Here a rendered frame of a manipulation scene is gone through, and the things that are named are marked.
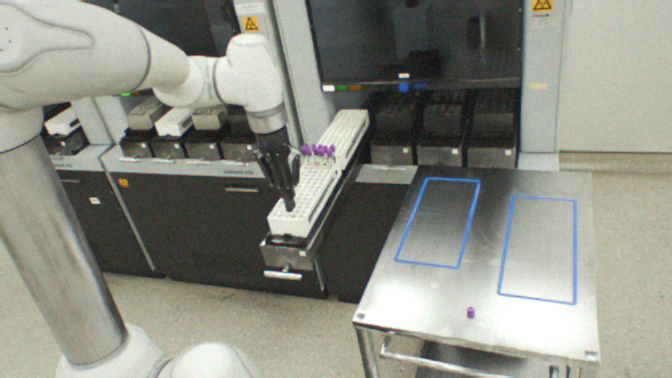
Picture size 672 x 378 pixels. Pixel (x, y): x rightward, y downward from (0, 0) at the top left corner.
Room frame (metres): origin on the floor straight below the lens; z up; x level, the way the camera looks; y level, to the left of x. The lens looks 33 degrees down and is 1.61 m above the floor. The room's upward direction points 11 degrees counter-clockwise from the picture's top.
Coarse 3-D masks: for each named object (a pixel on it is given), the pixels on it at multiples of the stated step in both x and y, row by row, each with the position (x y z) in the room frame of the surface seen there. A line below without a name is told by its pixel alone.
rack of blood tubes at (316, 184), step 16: (336, 160) 1.31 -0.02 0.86; (304, 176) 1.25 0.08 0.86; (320, 176) 1.24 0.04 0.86; (336, 176) 1.28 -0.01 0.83; (304, 192) 1.17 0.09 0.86; (320, 192) 1.16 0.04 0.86; (304, 208) 1.10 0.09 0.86; (320, 208) 1.14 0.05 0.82; (272, 224) 1.08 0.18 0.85; (288, 224) 1.06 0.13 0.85; (304, 224) 1.05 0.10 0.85
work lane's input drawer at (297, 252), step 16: (368, 128) 1.56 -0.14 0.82; (368, 144) 1.50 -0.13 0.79; (352, 160) 1.38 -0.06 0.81; (352, 176) 1.33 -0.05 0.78; (336, 192) 1.23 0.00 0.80; (336, 208) 1.19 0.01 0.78; (320, 224) 1.10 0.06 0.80; (272, 240) 1.05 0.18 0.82; (288, 240) 1.04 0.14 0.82; (304, 240) 1.03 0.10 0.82; (320, 240) 1.07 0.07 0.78; (272, 256) 1.05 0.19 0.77; (288, 256) 1.03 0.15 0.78; (304, 256) 1.01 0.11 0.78; (272, 272) 1.01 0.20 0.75
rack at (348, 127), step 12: (336, 120) 1.57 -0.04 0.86; (348, 120) 1.56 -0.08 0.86; (360, 120) 1.53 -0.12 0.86; (336, 132) 1.48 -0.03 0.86; (348, 132) 1.46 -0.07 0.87; (360, 132) 1.52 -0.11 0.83; (324, 144) 1.42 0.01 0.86; (336, 144) 1.40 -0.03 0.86; (348, 144) 1.39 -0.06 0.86; (312, 156) 1.37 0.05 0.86; (336, 156) 1.33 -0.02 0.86; (348, 156) 1.38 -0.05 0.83
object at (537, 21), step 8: (536, 0) 1.34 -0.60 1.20; (544, 0) 1.33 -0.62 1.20; (552, 0) 1.32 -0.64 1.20; (536, 8) 1.34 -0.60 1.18; (544, 8) 1.33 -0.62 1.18; (552, 8) 1.32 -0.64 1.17; (536, 16) 1.34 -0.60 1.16; (544, 16) 1.33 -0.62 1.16; (552, 16) 1.32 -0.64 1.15; (560, 16) 1.31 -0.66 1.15; (536, 24) 1.34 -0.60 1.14; (544, 24) 1.33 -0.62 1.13; (552, 24) 1.32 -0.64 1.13; (560, 24) 1.31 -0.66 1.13; (536, 88) 1.33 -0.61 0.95; (544, 88) 1.33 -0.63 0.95
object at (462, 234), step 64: (448, 192) 1.11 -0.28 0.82; (512, 192) 1.05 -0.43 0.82; (576, 192) 1.00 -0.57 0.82; (384, 256) 0.91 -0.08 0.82; (448, 256) 0.87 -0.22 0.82; (512, 256) 0.83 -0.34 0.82; (576, 256) 0.79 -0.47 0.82; (384, 320) 0.72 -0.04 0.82; (448, 320) 0.69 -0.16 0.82; (512, 320) 0.66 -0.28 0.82; (576, 320) 0.63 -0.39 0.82
